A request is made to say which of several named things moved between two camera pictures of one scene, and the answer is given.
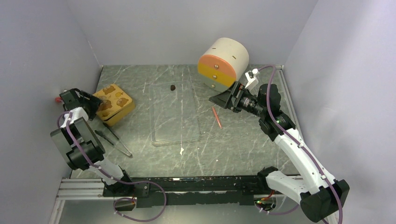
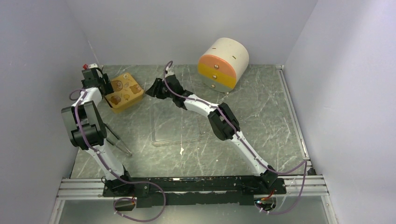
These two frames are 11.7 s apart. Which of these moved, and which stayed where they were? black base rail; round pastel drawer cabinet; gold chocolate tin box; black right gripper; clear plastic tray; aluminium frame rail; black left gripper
Moved: black right gripper; black left gripper; gold chocolate tin box
Stayed: clear plastic tray; aluminium frame rail; black base rail; round pastel drawer cabinet
